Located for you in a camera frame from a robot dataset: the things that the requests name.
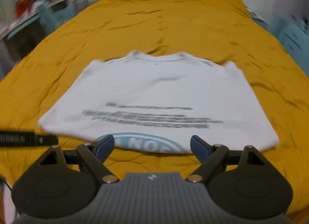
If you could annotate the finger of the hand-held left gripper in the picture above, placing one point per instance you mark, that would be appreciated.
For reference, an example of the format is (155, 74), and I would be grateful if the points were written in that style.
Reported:
(47, 139)

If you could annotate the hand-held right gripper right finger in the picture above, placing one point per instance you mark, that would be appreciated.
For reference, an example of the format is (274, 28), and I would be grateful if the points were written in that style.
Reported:
(199, 147)

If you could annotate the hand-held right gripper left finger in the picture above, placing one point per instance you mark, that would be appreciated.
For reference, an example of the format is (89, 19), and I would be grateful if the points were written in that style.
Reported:
(104, 146)

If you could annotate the white printed sweatshirt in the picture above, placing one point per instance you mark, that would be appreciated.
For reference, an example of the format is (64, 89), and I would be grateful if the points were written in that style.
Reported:
(157, 93)

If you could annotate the white and blue desk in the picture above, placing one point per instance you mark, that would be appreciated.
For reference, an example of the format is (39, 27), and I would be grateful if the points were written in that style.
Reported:
(19, 35)

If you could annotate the light blue chair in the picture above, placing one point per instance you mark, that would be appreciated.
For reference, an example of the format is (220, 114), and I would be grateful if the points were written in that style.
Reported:
(47, 13)

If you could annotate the mustard yellow quilt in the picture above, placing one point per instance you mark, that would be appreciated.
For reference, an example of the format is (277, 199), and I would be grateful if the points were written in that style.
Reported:
(169, 21)

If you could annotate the red bag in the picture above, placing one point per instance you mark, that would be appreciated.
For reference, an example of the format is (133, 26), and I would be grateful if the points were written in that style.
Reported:
(24, 5)

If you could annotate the clutter on nightstand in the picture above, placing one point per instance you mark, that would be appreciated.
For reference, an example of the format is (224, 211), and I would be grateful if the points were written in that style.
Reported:
(257, 16)

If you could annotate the light blue nightstand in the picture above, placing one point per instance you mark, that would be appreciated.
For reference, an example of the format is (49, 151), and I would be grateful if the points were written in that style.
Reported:
(293, 35)

